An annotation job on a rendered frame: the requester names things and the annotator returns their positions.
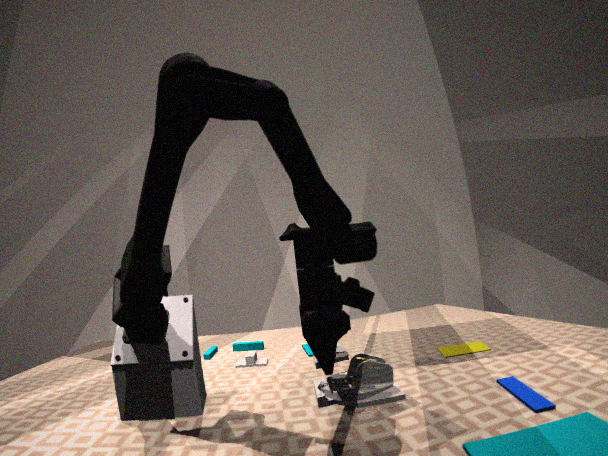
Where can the cyan curved bar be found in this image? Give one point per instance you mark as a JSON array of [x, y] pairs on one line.
[[210, 353]]

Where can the teal rectangular bar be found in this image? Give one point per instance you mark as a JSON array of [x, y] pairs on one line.
[[246, 346]]

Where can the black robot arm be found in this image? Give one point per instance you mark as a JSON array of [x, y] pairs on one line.
[[190, 92]]

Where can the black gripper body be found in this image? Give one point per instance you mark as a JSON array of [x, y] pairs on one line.
[[318, 316]]

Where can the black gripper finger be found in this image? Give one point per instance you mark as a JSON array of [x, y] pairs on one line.
[[324, 349]]

